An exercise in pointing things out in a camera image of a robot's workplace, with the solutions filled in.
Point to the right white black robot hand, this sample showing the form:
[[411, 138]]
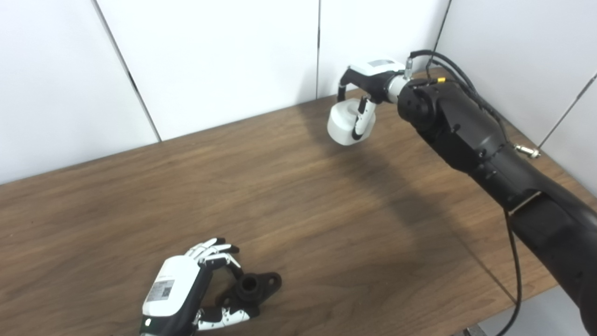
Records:
[[373, 74]]

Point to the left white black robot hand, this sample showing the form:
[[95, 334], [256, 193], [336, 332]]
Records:
[[172, 294]]

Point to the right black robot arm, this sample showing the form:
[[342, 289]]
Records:
[[466, 130]]

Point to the round white plastic piece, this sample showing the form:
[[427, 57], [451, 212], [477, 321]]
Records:
[[343, 123]]

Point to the black plastic holder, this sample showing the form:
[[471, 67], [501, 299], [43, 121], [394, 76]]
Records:
[[254, 284]]

